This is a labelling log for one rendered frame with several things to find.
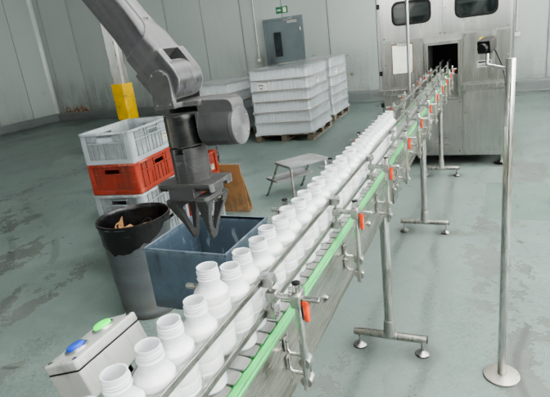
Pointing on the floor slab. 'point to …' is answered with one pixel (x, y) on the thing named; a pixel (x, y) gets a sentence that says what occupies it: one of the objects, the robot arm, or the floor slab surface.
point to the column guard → (124, 101)
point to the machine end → (452, 56)
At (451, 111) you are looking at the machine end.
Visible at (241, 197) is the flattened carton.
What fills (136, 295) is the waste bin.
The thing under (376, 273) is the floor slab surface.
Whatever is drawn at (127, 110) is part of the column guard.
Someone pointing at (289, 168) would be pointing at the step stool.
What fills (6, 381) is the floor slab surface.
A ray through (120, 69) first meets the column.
